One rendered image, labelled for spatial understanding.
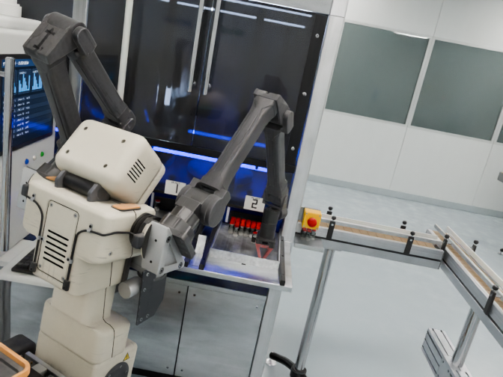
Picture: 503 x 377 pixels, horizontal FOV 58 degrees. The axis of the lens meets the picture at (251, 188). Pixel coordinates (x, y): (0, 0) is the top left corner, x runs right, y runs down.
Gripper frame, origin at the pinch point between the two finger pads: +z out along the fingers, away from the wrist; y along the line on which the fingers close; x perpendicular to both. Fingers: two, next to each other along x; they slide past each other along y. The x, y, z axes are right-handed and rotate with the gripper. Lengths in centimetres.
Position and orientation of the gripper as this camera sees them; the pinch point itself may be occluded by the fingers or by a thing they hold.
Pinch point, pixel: (261, 259)
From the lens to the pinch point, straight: 168.2
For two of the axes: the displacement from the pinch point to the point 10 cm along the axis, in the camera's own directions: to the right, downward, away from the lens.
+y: 0.3, -1.9, 9.8
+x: -9.8, -2.0, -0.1
